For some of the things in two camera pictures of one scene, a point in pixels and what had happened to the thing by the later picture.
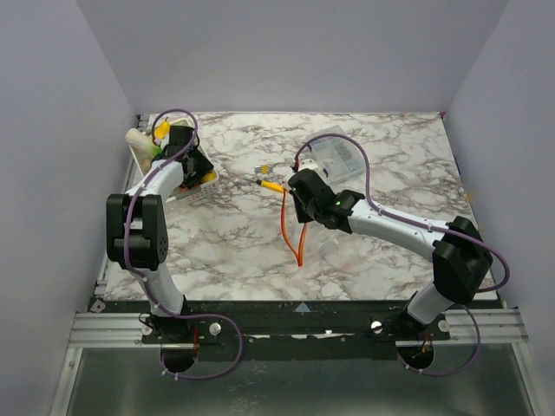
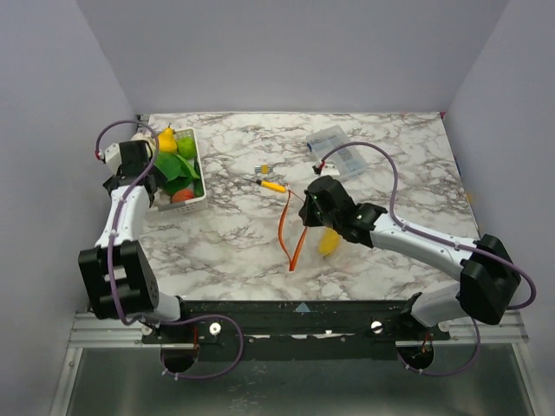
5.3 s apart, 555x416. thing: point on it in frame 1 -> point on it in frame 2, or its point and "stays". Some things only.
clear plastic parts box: [336, 157] stays
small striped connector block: [264, 169] stays
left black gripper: [204, 166] -> [159, 179]
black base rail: [291, 329] stays
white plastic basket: [140, 163] -> [184, 199]
